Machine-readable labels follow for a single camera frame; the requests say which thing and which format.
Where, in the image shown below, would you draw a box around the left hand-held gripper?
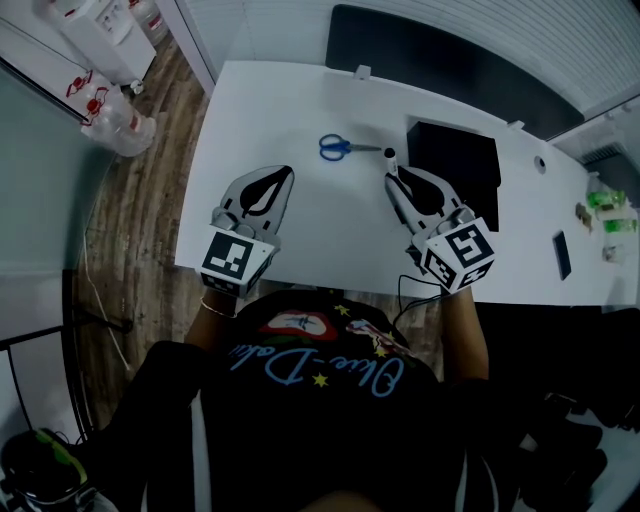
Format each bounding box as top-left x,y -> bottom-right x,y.
199,164 -> 297,301

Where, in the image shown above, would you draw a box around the long black desk divider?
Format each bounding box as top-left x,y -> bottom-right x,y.
324,3 -> 587,143

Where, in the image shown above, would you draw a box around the thin gold bracelet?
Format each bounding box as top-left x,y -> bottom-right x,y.
199,297 -> 239,320

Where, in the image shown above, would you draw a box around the black metal frame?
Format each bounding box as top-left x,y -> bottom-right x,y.
0,269 -> 134,452

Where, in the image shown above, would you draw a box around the green drink bottle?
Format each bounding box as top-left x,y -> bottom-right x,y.
602,218 -> 640,236
587,189 -> 627,212

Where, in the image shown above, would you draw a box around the person's black printed shirt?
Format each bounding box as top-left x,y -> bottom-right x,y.
99,289 -> 521,512

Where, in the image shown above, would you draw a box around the clear water jug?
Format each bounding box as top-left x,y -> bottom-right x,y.
82,85 -> 158,159
66,69 -> 122,127

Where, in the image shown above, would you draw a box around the black smartphone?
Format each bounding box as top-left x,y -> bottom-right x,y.
552,229 -> 573,282

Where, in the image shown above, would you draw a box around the white floor cable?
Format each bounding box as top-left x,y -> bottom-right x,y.
82,234 -> 133,373

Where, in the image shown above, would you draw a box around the black box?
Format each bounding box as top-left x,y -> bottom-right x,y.
405,119 -> 503,234

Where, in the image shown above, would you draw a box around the small brown object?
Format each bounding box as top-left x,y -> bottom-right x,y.
574,202 -> 595,234

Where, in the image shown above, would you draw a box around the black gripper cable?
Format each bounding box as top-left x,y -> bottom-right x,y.
392,273 -> 454,329

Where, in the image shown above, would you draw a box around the black office chair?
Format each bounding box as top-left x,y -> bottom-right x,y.
474,302 -> 640,512

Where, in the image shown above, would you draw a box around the black device with green strap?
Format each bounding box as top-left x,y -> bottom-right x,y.
0,427 -> 99,512

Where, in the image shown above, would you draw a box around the person's right forearm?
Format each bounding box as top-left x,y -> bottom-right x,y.
439,289 -> 491,385

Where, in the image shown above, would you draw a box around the person's left forearm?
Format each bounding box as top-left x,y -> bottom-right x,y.
185,289 -> 242,352

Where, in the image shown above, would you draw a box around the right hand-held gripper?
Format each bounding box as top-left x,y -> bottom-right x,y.
383,165 -> 497,296

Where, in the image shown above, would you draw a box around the blue-handled scissors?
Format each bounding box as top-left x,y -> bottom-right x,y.
318,133 -> 384,163

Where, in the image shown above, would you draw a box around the white water dispenser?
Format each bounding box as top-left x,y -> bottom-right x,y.
59,0 -> 159,87

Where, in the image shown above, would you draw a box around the red-labelled water jug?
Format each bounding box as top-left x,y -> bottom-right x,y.
127,0 -> 172,48

